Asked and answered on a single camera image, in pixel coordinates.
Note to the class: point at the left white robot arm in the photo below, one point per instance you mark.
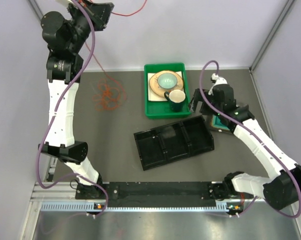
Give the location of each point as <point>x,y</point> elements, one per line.
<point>65,38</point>

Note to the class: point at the dark green mug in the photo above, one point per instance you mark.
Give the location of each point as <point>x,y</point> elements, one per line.
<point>176,99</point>

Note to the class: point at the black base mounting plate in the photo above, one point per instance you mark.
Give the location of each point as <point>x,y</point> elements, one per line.
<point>166,194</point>

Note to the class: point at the white square plate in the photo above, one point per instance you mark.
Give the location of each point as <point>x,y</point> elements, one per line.
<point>151,96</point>

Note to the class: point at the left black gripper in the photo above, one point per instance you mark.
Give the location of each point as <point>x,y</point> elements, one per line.
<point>101,11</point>

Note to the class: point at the green plastic bin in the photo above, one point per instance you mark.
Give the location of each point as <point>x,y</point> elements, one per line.
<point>161,109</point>

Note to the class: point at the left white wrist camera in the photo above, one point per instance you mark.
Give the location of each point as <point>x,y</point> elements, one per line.
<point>66,3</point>

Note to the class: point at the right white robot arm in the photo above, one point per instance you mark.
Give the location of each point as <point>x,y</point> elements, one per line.
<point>282,185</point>

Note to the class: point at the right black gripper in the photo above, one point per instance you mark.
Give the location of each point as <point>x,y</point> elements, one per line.
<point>197,97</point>

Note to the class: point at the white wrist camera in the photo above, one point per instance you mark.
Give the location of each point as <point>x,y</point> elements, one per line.
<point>66,3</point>
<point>216,80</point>

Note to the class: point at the grey slotted cable duct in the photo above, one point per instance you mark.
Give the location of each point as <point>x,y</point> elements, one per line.
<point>92,207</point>

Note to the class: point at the round tan plate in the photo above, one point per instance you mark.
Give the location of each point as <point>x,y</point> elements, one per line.
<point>156,89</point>

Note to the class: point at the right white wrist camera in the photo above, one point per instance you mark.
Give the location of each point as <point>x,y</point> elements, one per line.
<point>216,80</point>

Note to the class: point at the black three-compartment tray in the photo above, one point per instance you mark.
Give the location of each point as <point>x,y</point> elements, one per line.
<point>173,142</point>

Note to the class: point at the teal square glazed plate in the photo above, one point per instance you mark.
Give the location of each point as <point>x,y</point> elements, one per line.
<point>214,124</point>

